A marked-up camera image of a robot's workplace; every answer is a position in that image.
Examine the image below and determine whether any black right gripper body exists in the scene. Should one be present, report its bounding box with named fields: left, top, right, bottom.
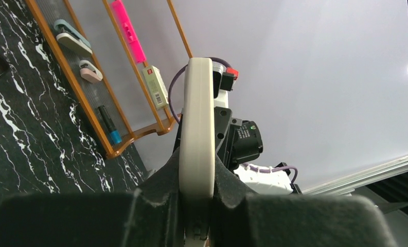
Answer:
left=173, top=106, right=264, bottom=171

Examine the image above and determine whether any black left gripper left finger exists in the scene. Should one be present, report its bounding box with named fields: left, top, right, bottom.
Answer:
left=0, top=151, right=184, bottom=246

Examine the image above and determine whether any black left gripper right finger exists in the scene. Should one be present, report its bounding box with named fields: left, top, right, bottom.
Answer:
left=210, top=159, right=397, bottom=246

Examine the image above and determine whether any beige phone case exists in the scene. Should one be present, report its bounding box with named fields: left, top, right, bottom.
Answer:
left=179, top=58, right=215, bottom=246

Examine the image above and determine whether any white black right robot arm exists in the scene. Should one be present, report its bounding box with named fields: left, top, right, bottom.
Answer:
left=175, top=107, right=299, bottom=198

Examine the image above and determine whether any black blue marker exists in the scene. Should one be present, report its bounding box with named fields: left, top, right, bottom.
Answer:
left=97, top=105, right=122, bottom=145

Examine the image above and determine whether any white box on rack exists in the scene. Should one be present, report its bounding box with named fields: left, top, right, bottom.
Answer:
left=143, top=65, right=169, bottom=110

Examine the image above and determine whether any pink highlighter pen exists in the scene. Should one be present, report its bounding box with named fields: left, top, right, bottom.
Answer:
left=110, top=0, right=147, bottom=63

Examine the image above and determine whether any teal grey stapler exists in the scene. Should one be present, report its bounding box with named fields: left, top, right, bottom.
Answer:
left=54, top=19, right=93, bottom=57

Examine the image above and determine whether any orange wooden tiered rack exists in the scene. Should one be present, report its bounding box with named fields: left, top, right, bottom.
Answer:
left=26, top=1, right=175, bottom=159

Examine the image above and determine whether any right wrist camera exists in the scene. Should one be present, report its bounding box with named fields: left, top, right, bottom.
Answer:
left=213, top=62, right=239, bottom=108

